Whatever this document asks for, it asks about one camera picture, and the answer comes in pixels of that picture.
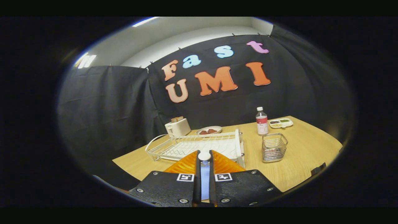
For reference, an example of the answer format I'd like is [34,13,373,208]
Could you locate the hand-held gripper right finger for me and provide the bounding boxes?
[209,150,283,208]

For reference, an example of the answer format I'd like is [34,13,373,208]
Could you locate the clear water bottle red label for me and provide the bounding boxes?
[255,106,269,136]

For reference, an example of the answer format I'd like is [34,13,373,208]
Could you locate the white wire dish rack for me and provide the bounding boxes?
[145,129,246,169]

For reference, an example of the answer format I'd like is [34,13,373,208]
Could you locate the small black object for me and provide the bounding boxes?
[311,162,327,176]

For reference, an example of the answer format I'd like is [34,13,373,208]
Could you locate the white divided snack tray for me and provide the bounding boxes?
[268,118,294,129]

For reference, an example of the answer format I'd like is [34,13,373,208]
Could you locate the white toaster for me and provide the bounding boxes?
[164,118,192,138]

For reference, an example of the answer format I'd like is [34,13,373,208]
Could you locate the metal wire basket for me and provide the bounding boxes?
[261,133,289,163]

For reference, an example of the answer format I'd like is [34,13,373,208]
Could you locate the white and blue spoon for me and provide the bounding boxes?
[198,152,212,200]

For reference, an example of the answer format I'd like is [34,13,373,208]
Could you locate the black backdrop cloth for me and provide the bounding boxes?
[57,24,356,187]

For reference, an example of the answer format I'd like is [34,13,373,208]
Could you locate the beige plate with meat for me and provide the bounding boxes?
[196,125,223,136]

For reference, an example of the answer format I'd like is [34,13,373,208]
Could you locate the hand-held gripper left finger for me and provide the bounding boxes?
[128,150,202,208]

